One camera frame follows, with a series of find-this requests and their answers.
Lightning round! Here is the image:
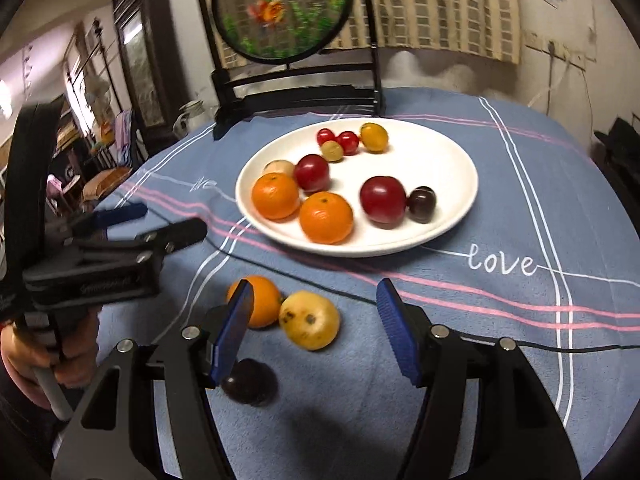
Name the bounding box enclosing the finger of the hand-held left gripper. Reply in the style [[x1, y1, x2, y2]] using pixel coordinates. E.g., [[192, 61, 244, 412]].
[[50, 202, 148, 241], [67, 217, 208, 263]]

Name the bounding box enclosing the white round plate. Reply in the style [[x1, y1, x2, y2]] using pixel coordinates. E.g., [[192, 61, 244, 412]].
[[235, 117, 479, 259]]

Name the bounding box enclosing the round goldfish screen black frame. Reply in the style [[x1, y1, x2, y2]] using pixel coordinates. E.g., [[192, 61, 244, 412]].
[[192, 0, 386, 141]]

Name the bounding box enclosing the large orange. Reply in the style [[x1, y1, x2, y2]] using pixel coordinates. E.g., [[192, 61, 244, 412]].
[[299, 191, 354, 245]]

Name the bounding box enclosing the dark purple plum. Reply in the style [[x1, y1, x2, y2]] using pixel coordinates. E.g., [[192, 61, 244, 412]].
[[407, 186, 437, 224], [221, 358, 278, 407]]

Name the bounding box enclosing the beige checked curtain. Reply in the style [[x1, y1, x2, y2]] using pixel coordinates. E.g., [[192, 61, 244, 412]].
[[350, 0, 523, 65]]

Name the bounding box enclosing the person's left hand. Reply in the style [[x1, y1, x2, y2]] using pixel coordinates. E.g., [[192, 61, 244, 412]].
[[0, 307, 103, 404]]

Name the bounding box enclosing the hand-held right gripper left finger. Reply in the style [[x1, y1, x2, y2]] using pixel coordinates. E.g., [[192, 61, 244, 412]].
[[50, 279, 253, 480]]

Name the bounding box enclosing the small yellowish orange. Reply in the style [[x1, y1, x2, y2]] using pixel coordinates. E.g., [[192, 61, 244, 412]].
[[360, 122, 390, 154]]

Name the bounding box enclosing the dark wooden cabinet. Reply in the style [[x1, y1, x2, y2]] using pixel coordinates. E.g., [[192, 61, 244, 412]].
[[112, 0, 193, 143]]

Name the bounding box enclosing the large red plum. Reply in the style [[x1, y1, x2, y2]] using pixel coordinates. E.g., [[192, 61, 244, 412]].
[[359, 175, 407, 226], [293, 154, 331, 193]]

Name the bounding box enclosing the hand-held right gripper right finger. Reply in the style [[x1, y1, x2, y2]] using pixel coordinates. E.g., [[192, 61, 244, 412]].
[[376, 278, 583, 480]]

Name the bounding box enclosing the yellow spotted pear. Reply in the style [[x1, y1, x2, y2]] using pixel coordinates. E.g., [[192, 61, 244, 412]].
[[278, 290, 341, 351]]

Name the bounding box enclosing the white kettle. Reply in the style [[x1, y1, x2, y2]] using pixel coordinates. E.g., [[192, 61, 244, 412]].
[[172, 100, 208, 136]]

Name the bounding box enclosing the pale pomegranate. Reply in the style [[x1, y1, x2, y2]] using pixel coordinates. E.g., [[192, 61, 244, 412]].
[[263, 159, 296, 178]]

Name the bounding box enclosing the woven basket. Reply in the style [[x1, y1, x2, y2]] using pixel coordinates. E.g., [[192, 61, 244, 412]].
[[82, 167, 133, 201]]

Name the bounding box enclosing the blue striped tablecloth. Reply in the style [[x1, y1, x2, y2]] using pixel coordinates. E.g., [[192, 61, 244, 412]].
[[95, 87, 640, 480]]

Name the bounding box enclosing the white power cable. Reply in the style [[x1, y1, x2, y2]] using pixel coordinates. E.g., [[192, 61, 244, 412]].
[[530, 59, 571, 108]]

